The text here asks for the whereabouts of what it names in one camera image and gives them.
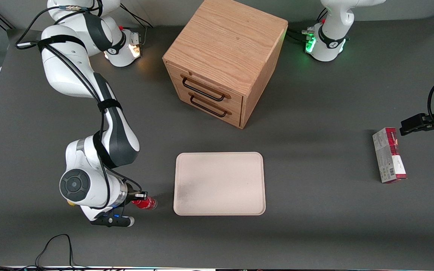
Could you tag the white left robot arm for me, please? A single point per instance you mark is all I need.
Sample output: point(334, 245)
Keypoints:
point(330, 37)

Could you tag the right wrist grey camera box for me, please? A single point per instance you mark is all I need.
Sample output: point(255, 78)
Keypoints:
point(113, 221)

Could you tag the wooden drawer cabinet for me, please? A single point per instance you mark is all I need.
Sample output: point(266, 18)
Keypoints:
point(224, 49)

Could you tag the red plaid carton box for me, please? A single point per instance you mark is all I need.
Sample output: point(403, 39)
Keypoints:
point(388, 156)

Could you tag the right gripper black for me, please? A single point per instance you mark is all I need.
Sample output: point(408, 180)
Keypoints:
point(131, 197)

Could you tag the red coke bottle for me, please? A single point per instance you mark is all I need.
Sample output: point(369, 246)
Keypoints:
point(148, 203)

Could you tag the beige plastic tray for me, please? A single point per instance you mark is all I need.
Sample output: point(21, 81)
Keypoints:
point(219, 183)

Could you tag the yellow lemon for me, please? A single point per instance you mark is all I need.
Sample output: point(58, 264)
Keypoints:
point(71, 203)

